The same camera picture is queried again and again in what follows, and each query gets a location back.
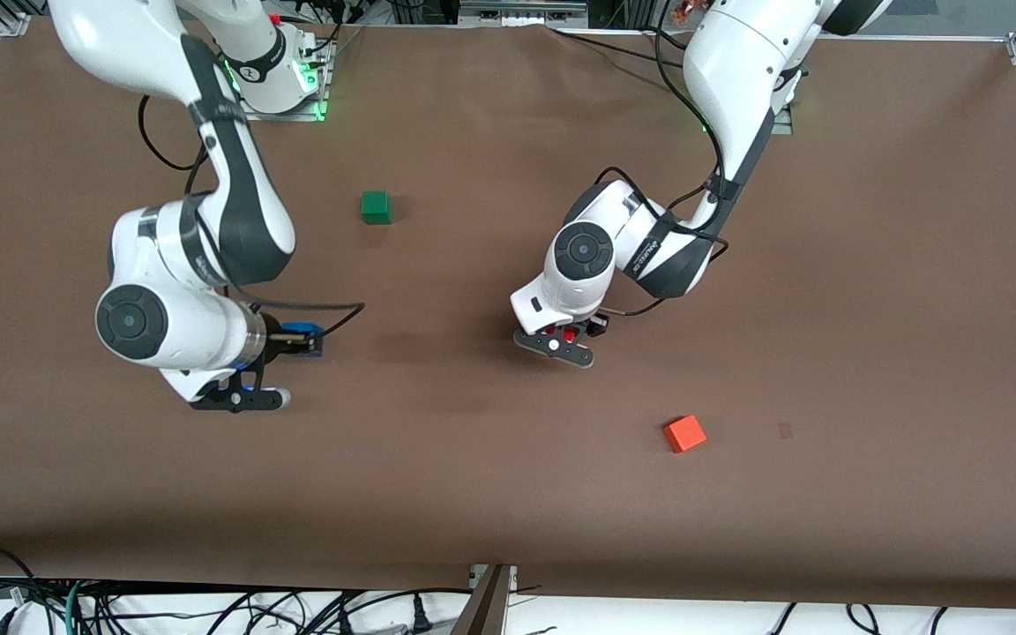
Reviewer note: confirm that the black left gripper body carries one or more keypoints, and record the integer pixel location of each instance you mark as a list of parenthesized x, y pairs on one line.
[(597, 325)]

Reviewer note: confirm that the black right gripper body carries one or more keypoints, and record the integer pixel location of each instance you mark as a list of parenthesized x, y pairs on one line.
[(274, 340)]

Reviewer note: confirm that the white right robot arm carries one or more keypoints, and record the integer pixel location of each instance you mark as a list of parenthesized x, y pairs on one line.
[(155, 317)]

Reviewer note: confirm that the large paper table cover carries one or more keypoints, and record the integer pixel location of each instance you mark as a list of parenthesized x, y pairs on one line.
[(473, 485)]

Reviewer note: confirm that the red wooden cube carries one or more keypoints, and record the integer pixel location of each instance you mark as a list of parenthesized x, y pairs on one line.
[(571, 334)]

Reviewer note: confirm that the green wooden cube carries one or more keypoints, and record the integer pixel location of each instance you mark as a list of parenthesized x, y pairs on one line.
[(376, 207)]

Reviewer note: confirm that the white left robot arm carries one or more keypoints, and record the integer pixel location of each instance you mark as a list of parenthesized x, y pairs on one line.
[(737, 62)]

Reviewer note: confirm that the brown support beam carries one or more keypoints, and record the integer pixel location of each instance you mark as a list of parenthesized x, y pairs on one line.
[(483, 608)]

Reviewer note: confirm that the grey power strip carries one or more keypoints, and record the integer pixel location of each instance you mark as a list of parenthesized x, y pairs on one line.
[(517, 11)]

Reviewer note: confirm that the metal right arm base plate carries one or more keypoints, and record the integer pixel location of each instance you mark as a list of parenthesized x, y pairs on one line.
[(296, 115)]

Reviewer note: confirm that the orange wooden cube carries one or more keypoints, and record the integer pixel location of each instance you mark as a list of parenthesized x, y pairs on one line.
[(685, 433)]

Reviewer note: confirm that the black power plug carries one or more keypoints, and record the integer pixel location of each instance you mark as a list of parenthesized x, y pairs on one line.
[(422, 616)]

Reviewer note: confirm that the blue wooden cube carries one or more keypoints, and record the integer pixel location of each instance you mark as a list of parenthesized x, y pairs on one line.
[(303, 327)]

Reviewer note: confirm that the small metal bracket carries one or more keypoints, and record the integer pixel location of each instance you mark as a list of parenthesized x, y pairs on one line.
[(511, 575)]

